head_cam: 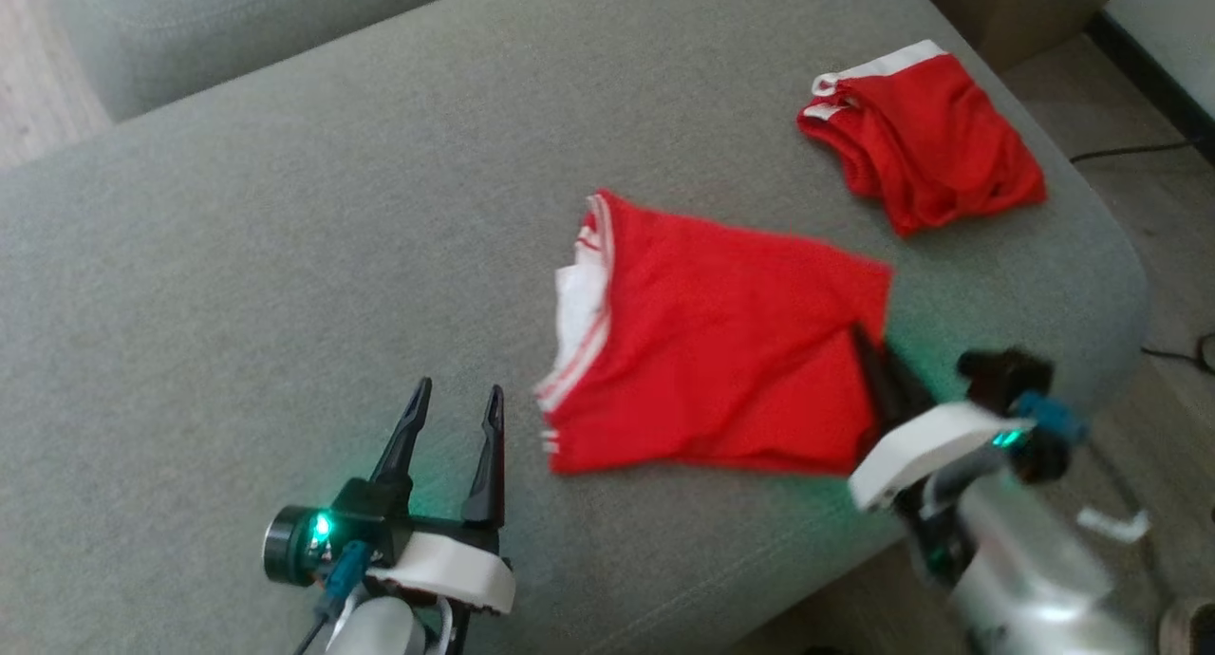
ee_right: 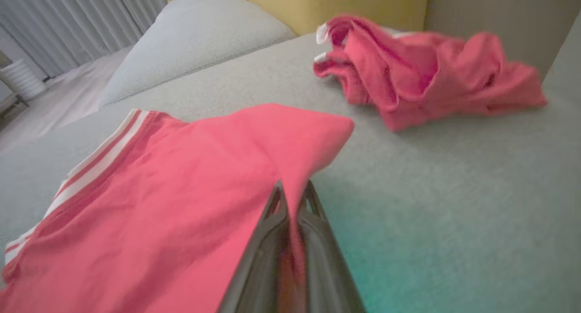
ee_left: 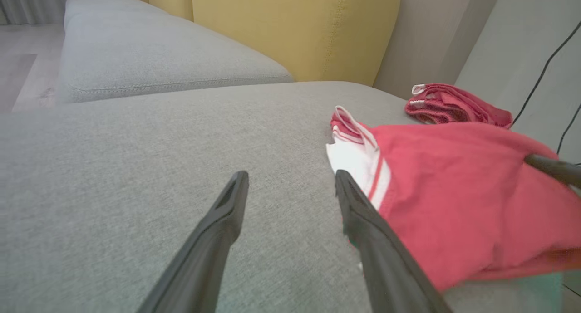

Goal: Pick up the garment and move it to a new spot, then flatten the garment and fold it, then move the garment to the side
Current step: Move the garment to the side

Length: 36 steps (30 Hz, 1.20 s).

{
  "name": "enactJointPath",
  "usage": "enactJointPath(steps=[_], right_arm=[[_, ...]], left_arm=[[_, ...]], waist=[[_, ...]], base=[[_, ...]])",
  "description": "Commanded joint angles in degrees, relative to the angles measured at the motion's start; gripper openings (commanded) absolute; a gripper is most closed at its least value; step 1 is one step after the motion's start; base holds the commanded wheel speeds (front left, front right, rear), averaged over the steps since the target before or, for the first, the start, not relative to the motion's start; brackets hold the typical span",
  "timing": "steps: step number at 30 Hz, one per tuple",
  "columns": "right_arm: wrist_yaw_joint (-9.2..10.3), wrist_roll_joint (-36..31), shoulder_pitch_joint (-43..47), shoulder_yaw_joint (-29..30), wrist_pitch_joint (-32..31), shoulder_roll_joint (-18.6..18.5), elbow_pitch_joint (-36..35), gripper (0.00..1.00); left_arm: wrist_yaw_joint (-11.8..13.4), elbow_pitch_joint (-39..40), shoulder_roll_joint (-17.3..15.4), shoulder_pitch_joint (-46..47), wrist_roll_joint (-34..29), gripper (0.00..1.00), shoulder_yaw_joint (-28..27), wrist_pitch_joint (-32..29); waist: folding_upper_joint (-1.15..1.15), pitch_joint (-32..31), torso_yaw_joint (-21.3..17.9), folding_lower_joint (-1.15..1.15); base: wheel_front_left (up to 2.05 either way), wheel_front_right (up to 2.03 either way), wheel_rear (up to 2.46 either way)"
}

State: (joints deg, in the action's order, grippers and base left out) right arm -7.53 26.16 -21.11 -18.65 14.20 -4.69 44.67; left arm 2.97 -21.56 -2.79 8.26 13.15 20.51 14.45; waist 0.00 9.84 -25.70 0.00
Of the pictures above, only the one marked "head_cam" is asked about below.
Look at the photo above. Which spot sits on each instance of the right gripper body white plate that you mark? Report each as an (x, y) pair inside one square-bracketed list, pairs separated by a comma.
[(921, 446)]

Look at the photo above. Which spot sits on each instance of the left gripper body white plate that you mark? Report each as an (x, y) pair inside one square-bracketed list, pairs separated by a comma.
[(446, 565)]

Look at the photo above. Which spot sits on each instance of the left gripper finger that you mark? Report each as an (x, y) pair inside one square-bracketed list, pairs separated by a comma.
[(403, 446), (489, 475)]

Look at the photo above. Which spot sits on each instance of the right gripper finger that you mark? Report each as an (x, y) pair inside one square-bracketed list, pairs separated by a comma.
[(875, 380), (909, 394)]

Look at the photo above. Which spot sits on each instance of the red basketball jersey number 23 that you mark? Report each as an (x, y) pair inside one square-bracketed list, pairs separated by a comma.
[(721, 351)]

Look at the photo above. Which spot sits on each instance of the red shorts white waistband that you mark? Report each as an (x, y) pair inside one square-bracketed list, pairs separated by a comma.
[(930, 142)]

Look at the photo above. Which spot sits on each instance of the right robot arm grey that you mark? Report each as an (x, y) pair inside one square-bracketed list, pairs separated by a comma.
[(1025, 579)]

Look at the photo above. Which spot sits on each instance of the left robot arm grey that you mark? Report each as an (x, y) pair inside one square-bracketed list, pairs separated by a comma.
[(380, 631)]

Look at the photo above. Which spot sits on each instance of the large grey sofa seat cushion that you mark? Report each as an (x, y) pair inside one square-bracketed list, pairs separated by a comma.
[(237, 304)]

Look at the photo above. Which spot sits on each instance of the black baseboard strip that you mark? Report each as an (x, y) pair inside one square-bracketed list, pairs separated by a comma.
[(1153, 81)]

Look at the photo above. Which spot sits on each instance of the yellow-brown cardboard box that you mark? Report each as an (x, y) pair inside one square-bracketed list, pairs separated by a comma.
[(1025, 9)]

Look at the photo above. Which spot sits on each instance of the small grey sofa cushion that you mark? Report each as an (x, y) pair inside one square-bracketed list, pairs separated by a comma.
[(237, 28)]

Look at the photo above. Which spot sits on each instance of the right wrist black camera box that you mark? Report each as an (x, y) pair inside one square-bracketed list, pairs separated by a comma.
[(1006, 380)]

